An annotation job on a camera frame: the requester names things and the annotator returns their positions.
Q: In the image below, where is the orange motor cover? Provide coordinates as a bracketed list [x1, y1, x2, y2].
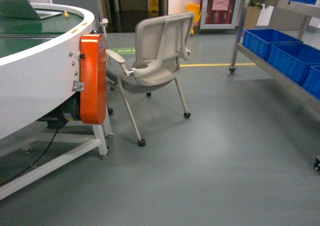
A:
[80, 34, 107, 125]

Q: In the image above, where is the red display cabinet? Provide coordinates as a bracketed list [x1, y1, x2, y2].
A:
[199, 0, 240, 30]

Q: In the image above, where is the beige office chair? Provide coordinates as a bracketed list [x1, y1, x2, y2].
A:
[105, 11, 196, 147]

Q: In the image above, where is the blue shelf crate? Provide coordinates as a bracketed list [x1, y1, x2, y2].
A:
[242, 29, 303, 61]
[303, 66, 320, 99]
[267, 44, 320, 85]

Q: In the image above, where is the steel shelf cart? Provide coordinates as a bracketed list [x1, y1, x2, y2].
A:
[229, 0, 320, 174]

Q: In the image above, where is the white round conveyor table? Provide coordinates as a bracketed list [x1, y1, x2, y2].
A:
[0, 3, 109, 199]

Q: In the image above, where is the black power cable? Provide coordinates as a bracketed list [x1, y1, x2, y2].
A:
[0, 127, 61, 187]

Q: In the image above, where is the laptop computer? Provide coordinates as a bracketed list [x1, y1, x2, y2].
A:
[0, 0, 62, 20]

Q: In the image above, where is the yellow wet floor sign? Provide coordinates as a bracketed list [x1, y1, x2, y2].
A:
[187, 3, 202, 36]

